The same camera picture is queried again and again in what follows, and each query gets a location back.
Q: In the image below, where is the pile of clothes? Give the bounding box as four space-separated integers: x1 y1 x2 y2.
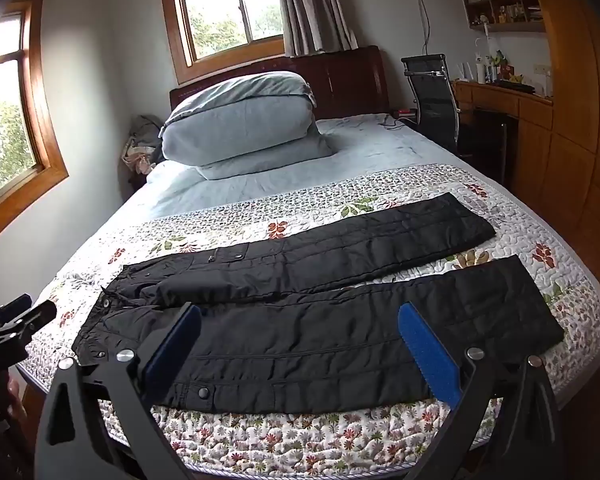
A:
121 115 165 177

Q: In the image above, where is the white wall cable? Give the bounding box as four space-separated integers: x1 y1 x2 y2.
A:
406 0 431 56

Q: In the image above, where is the grey striped curtain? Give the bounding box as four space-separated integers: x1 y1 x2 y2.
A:
272 0 361 57

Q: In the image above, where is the light blue bed sheet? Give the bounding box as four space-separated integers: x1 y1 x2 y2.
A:
125 112 480 221

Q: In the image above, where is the wooden bookshelf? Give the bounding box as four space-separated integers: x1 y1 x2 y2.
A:
460 0 546 33

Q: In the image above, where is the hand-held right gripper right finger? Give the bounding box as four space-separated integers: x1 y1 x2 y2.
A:
397 301 565 480

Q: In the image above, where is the wooden framed window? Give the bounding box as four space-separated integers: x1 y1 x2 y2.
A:
159 0 291 86
0 0 70 256

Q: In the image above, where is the floral quilted bedspread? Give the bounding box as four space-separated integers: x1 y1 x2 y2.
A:
22 162 600 476

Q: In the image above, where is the grey pillow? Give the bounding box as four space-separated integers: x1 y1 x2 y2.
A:
195 147 348 181

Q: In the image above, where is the wooden desk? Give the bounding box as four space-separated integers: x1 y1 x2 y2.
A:
452 80 555 213

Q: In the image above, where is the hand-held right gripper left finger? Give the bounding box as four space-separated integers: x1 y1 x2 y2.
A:
34 302 203 480

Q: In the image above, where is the black jacket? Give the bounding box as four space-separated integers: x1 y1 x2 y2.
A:
71 191 565 415

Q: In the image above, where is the dark wooden bed headboard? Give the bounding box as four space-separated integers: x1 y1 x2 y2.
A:
169 45 391 122

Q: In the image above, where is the wooden wardrobe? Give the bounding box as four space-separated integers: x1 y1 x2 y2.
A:
524 0 600 311

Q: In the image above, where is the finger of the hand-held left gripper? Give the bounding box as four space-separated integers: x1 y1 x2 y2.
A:
0 300 58 348
0 293 33 331

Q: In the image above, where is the black mesh office chair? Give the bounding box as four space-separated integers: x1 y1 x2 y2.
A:
401 53 464 155

